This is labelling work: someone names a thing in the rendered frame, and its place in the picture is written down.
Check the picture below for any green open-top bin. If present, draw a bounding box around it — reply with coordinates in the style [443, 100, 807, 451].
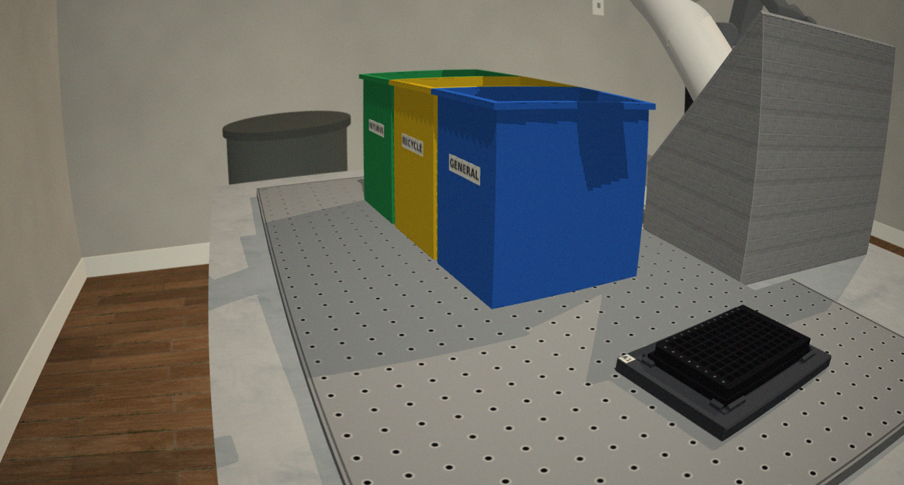
[359, 69, 515, 224]

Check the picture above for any yellow recycling bin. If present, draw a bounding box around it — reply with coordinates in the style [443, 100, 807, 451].
[388, 76, 577, 260]

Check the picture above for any blue bin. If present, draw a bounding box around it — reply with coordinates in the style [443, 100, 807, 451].
[431, 86, 656, 309]

